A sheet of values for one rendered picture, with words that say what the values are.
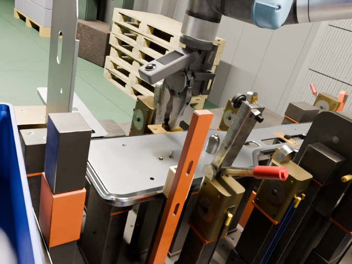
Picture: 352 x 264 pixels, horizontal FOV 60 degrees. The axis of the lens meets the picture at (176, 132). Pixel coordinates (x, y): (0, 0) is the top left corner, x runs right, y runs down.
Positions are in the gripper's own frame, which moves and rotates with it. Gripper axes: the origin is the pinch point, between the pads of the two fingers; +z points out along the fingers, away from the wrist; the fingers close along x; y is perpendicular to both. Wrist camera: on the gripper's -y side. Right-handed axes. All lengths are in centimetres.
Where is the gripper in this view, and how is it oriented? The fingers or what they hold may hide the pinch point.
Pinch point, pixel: (167, 122)
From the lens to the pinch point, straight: 71.5
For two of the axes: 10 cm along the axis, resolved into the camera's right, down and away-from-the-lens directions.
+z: -2.4, 8.7, 4.3
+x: -5.5, -4.9, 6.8
